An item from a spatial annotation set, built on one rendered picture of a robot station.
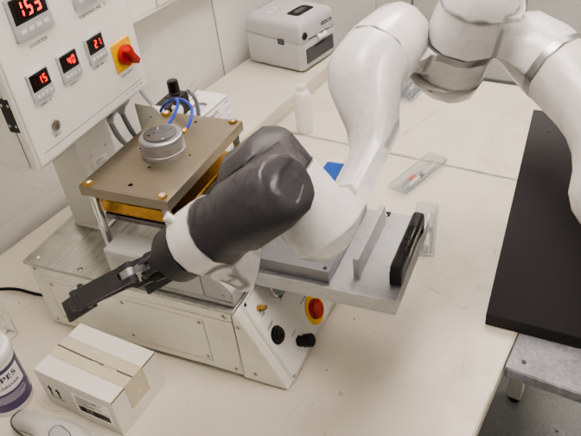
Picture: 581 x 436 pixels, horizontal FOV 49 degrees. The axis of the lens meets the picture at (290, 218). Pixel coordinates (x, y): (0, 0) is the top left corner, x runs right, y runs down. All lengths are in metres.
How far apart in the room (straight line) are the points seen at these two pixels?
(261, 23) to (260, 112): 0.37
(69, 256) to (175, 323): 0.26
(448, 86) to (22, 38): 0.65
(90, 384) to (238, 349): 0.26
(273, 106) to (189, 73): 0.31
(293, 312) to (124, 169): 0.40
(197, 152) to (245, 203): 0.49
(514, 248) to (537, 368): 0.22
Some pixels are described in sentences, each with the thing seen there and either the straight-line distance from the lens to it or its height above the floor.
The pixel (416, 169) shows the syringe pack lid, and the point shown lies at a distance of 1.65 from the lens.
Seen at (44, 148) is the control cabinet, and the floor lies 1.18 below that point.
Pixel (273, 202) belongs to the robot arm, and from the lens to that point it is 0.66.
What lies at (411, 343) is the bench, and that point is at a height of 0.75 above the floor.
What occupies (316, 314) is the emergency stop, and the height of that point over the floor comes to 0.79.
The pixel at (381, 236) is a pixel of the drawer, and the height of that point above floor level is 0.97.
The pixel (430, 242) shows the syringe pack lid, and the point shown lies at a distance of 1.42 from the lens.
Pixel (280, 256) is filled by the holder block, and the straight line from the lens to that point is 1.06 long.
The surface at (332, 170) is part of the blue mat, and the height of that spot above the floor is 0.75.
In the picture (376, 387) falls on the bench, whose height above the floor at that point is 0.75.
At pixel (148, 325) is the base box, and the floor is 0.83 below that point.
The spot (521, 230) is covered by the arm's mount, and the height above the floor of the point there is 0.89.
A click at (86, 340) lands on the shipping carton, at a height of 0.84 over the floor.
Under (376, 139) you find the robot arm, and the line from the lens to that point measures 0.87.
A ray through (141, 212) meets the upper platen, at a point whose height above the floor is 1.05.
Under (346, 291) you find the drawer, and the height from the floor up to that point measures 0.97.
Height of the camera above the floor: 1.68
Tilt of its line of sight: 37 degrees down
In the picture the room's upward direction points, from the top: 7 degrees counter-clockwise
